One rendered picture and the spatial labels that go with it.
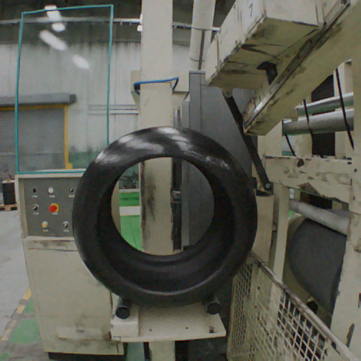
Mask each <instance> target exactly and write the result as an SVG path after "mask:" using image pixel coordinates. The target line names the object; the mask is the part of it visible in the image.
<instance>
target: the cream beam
mask: <svg viewBox="0 0 361 361"><path fill-rule="evenodd" d="M259 10H260V13H259V14H258V16H257V17H256V18H255V20H253V21H252V23H251V24H250V25H249V27H248V28H247V29H246V31H245V20H244V0H236V2H235V4H234V5H233V7H232V8H231V10H230V12H229V13H228V16H227V17H226V19H225V21H224V22H223V24H222V26H221V28H220V29H219V31H218V33H217V35H216V36H215V38H214V40H213V41H212V43H211V45H210V47H209V48H208V51H207V52H206V55H205V56H204V57H205V59H206V79H205V82H206V86H207V87H219V86H220V85H221V84H234V85H236V86H235V87H234V88H241V89H250V90H259V89H260V87H261V86H262V85H263V83H264V82H265V80H266V78H267V76H266V70H260V69H256V68H257V67H258V66H259V65H260V64H261V63H263V62H269V63H274V64H277V63H278V61H279V60H280V59H281V58H283V57H284V56H285V55H287V54H288V53H290V52H292V51H293V50H295V49H296V48H297V47H299V46H301V45H302V44H303V43H305V42H306V41H307V40H308V39H310V38H312V37H313V36H314V35H316V34H318V33H319V32H321V29H323V24H324V11H323V4H322V0H259Z"/></svg>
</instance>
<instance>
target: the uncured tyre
mask: <svg viewBox="0 0 361 361"><path fill-rule="evenodd" d="M155 158H180V159H183V160H186V161H188V162H189V163H191V164H192V165H194V166H195V167H196V168H197V169H199V170H200V172H202V174H203V175H204V177H205V178H206V180H207V181H208V184H209V186H210V187H211V191H212V194H213V216H212V219H211V222H210V225H209V227H208V229H207V231H206V232H205V233H204V235H203V236H202V237H201V239H200V240H199V241H198V242H196V243H195V244H194V245H192V247H190V248H188V249H186V250H185V251H182V252H179V253H177V254H171V255H154V254H148V253H145V252H143V251H140V250H138V249H137V248H135V247H134V246H132V245H130V244H129V243H128V242H127V241H126V240H125V239H124V238H123V237H122V235H121V234H120V232H119V231H118V229H117V227H116V225H115V222H114V220H113V217H112V195H113V191H114V189H115V186H116V184H117V182H118V180H119V179H120V177H121V176H122V174H123V173H124V172H125V171H126V170H127V169H128V168H130V167H132V166H134V165H136V164H138V163H141V162H143V161H146V160H150V159H155ZM257 224H258V210H257V203H256V196H255V193H254V189H253V187H252V185H251V182H250V180H249V177H248V176H247V174H246V172H245V170H244V169H243V167H242V166H241V164H240V163H239V162H238V161H237V159H236V158H235V157H234V156H233V155H232V154H231V153H230V152H229V151H228V150H227V149H226V148H225V147H224V146H222V145H221V144H220V143H218V142H217V141H215V140H214V139H212V138H210V137H209V136H207V135H204V134H202V133H199V132H196V131H194V130H190V129H187V128H183V127H173V126H158V127H148V128H144V129H141V130H136V131H134V132H131V133H128V134H127V135H123V136H122V137H121V138H118V139H117V140H115V141H113V142H112V143H110V144H109V145H108V146H107V147H105V148H104V149H103V150H101V151H100V152H99V153H98V154H97V155H96V156H95V158H94V159H93V160H92V161H91V163H90V164H89V165H88V166H87V168H86V170H85V171H84V173H83V175H82V177H81V179H80V181H79V183H78V186H77V190H76V192H75V195H74V200H73V206H72V231H73V236H74V242H75V244H76V247H77V250H78V252H79V254H80V257H81V259H82V261H83V262H84V264H85V266H86V267H87V268H88V269H89V271H90V273H91V274H92V275H93V277H94V278H96V280H98V282H99V283H101V285H103V286H104V287H105V288H106V289H108V290H109V291H111V292H112V293H113V294H115V295H117V296H119V297H121V298H123V299H125V300H127V301H129V302H132V303H135V304H139V305H143V306H146V307H156V308H171V307H182V306H185V305H189V304H193V303H196V302H199V301H201V300H203V299H205V298H207V297H209V296H211V295H213V294H215V293H216V292H217V291H219V290H220V289H222V288H223V287H224V286H226V285H227V284H228V283H229V282H230V281H231V280H232V279H233V278H234V277H235V276H236V275H237V274H238V272H239V271H240V270H241V268H242V266H243V265H244V264H245V262H246V260H247V259H248V257H249V254H250V252H251V250H252V247H253V245H254V241H255V238H256V231H257Z"/></svg>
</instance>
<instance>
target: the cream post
mask: <svg viewBox="0 0 361 361"><path fill-rule="evenodd" d="M170 78H172V0H143V7H142V31H141V60H140V81H148V80H164V79H170ZM158 126H172V81H170V82H159V83H150V84H141V85H140V130H141V129H144V128H148V127H158ZM140 193H141V216H142V233H143V252H145V253H148V254H173V158H155V159H150V160H146V161H143V162H141V163H140ZM149 348H150V361H175V340H172V341H157V342H149Z"/></svg>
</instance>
